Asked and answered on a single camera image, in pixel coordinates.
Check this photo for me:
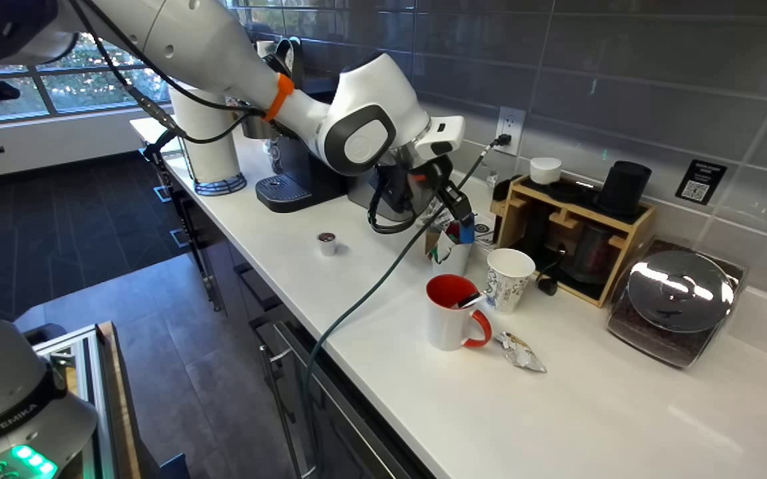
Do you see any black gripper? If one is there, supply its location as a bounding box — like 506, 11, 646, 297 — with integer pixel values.
367, 153, 474, 234

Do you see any blue block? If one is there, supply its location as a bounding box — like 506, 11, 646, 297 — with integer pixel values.
459, 224, 474, 244

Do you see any broken white red mug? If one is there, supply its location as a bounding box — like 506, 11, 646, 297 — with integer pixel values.
427, 220, 474, 274

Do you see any white patterned mug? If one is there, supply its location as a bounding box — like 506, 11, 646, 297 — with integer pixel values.
487, 246, 536, 310

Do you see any white small cup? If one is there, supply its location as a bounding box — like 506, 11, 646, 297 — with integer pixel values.
531, 157, 563, 187

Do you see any wooden organizer rack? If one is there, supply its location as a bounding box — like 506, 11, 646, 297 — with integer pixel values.
494, 176, 655, 306

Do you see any coffee pod cup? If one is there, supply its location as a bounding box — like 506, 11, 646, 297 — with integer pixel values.
317, 230, 342, 256

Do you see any black Keurig coffee maker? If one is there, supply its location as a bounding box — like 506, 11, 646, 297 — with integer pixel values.
255, 38, 350, 213

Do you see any black bottle on rack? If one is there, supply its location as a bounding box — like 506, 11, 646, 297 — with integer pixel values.
598, 159, 650, 220

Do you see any round metal lidded appliance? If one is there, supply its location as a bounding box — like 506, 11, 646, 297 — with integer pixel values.
608, 246, 743, 370

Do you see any white paper towel roll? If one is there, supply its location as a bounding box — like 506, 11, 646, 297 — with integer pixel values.
171, 89, 249, 196

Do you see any black power cable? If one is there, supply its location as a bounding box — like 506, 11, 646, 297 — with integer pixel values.
298, 132, 511, 479

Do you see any white wall outlet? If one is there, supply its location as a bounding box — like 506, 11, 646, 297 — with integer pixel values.
495, 107, 526, 153

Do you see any white mug red handle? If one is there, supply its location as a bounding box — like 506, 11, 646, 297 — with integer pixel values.
427, 274, 494, 350

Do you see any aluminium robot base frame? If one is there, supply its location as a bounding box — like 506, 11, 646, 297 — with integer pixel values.
36, 321, 152, 479

